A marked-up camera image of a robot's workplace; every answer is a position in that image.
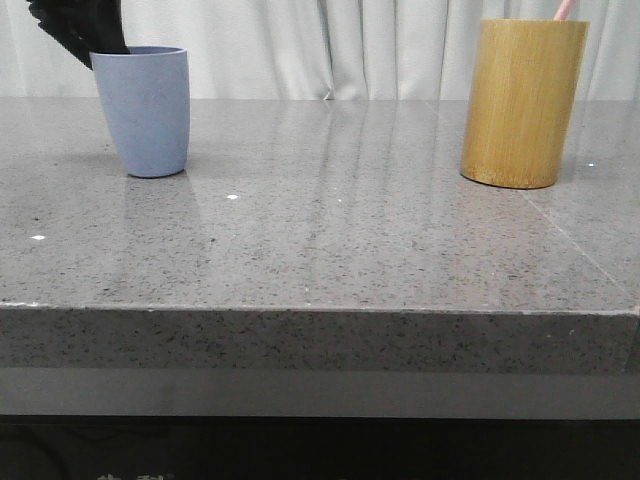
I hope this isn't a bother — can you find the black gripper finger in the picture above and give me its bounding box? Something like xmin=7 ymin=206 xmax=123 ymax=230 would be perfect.
xmin=28 ymin=0 xmax=130 ymax=70

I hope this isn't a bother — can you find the blue plastic cup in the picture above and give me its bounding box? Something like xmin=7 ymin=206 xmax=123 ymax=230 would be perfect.
xmin=90 ymin=46 xmax=190 ymax=178

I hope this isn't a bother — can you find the pink chopstick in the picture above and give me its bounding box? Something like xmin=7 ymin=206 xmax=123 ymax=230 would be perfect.
xmin=553 ymin=0 xmax=576 ymax=21

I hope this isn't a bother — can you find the white curtain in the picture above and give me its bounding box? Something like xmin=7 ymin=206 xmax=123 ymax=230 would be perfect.
xmin=1 ymin=1 xmax=639 ymax=100

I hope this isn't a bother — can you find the bamboo cylindrical holder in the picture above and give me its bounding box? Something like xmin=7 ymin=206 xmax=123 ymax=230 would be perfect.
xmin=460 ymin=19 xmax=589 ymax=189

